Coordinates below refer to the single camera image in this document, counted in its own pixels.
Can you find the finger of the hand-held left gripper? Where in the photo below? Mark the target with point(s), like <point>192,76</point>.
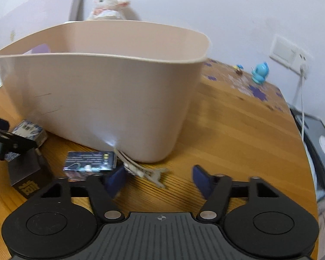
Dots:
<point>15,140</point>

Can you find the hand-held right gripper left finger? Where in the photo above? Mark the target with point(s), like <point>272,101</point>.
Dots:
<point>116,182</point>

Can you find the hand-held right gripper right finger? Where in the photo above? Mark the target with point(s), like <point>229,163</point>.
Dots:
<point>202,182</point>

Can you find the blue white patterned box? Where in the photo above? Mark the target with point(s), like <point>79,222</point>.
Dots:
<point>29,131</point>

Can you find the pale plastic clip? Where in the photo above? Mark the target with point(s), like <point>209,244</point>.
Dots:
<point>143,172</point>

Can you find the beige plastic basket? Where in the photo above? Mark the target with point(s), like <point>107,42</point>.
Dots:
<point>97,97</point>

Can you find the dark printed small box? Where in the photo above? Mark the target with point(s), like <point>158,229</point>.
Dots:
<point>89,162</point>

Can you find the black box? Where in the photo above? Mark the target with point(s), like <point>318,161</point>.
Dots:
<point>29,174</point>

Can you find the purple flower table mat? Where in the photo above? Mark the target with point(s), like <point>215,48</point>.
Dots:
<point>246,85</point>

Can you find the grey chair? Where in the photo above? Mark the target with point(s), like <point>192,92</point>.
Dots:
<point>312,146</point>

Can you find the small yellow blue figurine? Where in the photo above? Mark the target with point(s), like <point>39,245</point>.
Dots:
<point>239,69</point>

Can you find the blue toy figurine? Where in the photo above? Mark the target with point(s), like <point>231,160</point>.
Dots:
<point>259,73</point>

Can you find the pink board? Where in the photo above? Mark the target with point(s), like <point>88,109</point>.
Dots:
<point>35,13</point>

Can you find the white plush toy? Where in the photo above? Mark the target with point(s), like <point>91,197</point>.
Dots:
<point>109,4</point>

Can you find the white wall switch panel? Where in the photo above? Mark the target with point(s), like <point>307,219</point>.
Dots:
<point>283,50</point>

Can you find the white wall socket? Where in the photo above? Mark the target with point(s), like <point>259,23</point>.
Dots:
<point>302,61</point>

